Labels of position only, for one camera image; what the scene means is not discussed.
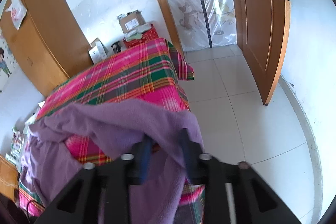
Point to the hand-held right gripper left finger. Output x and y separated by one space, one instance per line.
144 158

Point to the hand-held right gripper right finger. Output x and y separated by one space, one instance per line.
185 154

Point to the purple fleece pants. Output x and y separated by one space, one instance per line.
118 119

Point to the plaid bed sheet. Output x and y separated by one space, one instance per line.
126 77

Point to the white box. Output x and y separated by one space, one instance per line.
97 52

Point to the red box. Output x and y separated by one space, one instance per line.
151 35

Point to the brown cardboard box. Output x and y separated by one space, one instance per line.
131 23

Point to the wooden bedside cabinet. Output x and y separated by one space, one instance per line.
8 176

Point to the wooden door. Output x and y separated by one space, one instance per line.
260 29

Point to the wooden wardrobe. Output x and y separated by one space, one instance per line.
44 37

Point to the red printed white plastic bag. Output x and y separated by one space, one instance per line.
17 11

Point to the cartoon couple wall sticker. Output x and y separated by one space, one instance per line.
4 64

